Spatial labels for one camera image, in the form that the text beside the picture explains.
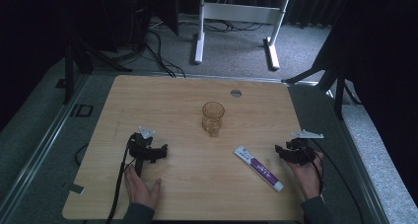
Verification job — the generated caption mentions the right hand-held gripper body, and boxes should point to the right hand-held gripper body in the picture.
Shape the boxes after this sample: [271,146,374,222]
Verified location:
[285,128,325,167]

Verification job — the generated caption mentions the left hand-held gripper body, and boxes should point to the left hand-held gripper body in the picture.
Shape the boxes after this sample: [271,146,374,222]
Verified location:
[127,125,157,178]

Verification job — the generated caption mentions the white and purple toothpaste tube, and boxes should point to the white and purple toothpaste tube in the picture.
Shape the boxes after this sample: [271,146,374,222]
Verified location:
[233,145,285,193]

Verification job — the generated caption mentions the clear glass cup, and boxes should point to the clear glass cup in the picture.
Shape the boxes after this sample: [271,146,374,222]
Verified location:
[201,101,226,138]

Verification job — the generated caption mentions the person's right hand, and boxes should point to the person's right hand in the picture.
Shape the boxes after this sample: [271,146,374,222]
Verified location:
[285,150,325,201]

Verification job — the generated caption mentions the person's left hand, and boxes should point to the person's left hand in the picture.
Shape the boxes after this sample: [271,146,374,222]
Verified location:
[123,164,163,211]

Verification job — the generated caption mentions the black metal stand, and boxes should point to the black metal stand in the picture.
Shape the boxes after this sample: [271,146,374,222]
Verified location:
[54,26,133,106]
[281,36,363,121]

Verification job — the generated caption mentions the dark computer tower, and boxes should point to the dark computer tower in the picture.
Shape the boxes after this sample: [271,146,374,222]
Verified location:
[126,0,153,50]

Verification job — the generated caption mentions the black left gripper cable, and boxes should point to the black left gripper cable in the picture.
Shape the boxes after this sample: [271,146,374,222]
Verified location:
[104,138,136,224]

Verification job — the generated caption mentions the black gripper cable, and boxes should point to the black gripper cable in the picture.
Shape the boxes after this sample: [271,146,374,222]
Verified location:
[104,138,136,224]
[308,138,365,224]

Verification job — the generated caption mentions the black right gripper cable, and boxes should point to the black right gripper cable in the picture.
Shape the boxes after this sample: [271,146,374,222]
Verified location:
[308,138,365,224]

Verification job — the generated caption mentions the black rectangular floor bracket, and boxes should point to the black rectangular floor bracket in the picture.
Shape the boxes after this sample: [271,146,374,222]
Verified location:
[68,103,95,118]

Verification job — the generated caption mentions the black floor cables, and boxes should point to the black floor cables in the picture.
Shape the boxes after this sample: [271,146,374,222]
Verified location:
[144,18,264,79]

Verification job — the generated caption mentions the grey metal floor rail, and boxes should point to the grey metal floor rail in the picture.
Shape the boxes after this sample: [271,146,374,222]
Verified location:
[0,73,92,215]

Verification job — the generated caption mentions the white desk frame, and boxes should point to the white desk frame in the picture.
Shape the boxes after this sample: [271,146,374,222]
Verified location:
[193,0,292,71]

